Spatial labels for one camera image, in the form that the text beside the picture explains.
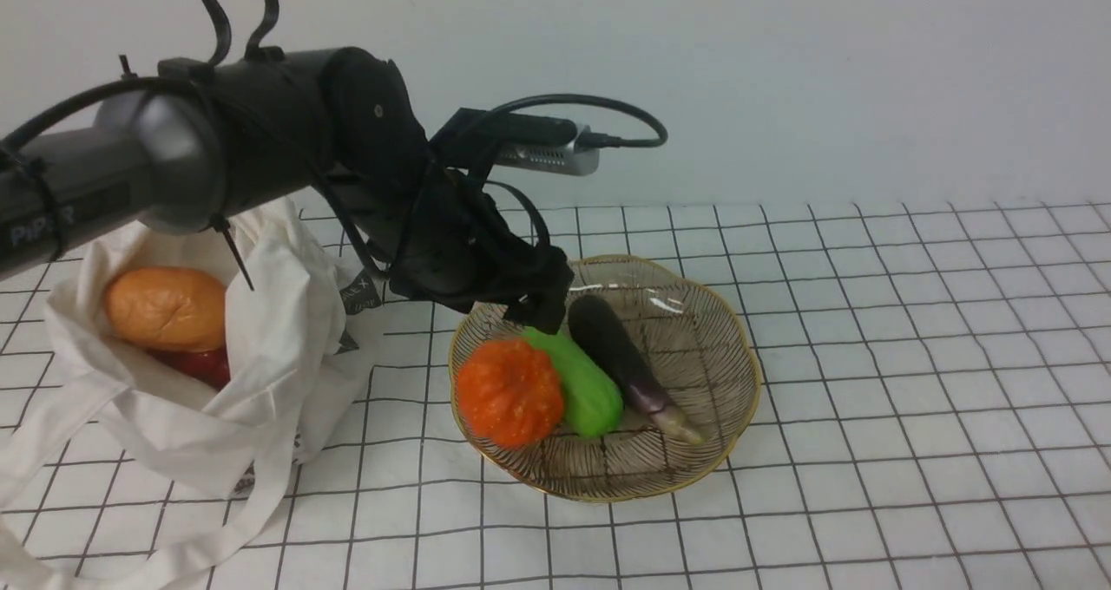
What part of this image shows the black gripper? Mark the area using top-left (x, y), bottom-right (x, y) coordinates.
top-left (334, 168), bottom-right (573, 336)

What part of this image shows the orange pumpkin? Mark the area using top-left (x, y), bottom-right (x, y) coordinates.
top-left (456, 338), bottom-right (565, 449)

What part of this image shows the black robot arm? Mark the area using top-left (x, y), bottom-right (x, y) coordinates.
top-left (3, 48), bottom-right (573, 333)

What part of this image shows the white cloth tote bag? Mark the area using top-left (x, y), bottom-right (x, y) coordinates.
top-left (3, 199), bottom-right (382, 589)

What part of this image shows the red vegetable in bag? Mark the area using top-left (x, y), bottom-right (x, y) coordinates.
top-left (148, 346), bottom-right (231, 391)

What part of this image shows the dark purple eggplant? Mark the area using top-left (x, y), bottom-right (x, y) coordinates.
top-left (568, 296), bottom-right (705, 446)

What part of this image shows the green cucumber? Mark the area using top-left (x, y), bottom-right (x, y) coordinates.
top-left (523, 326), bottom-right (625, 439)

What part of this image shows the gold-rimmed glass plate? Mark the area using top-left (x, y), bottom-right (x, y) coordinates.
top-left (449, 254), bottom-right (763, 502)

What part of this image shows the brown bread roll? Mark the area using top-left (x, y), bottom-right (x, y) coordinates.
top-left (101, 266), bottom-right (226, 352)

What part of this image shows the checkered white tablecloth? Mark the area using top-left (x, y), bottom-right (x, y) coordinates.
top-left (0, 200), bottom-right (1111, 590)

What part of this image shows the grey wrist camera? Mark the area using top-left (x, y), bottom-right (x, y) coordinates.
top-left (431, 108), bottom-right (602, 177)

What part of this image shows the black camera cable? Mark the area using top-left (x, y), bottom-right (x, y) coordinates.
top-left (486, 94), bottom-right (669, 149)

